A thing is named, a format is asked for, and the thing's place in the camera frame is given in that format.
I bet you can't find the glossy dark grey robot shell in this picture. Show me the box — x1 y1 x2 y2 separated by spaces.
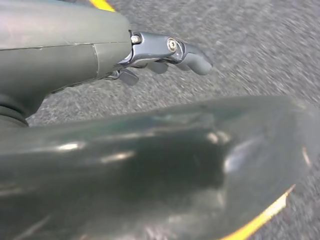
0 95 320 240

